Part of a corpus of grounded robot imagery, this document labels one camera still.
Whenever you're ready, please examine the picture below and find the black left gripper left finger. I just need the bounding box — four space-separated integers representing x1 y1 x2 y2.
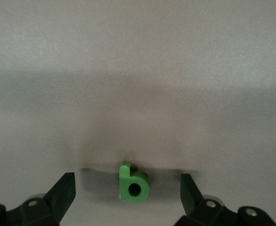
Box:
0 172 76 226

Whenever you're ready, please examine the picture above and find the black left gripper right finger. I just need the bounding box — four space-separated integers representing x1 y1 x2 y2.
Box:
175 173 276 226

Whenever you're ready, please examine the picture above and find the green letter b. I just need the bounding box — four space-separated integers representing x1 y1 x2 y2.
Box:
118 161 150 203

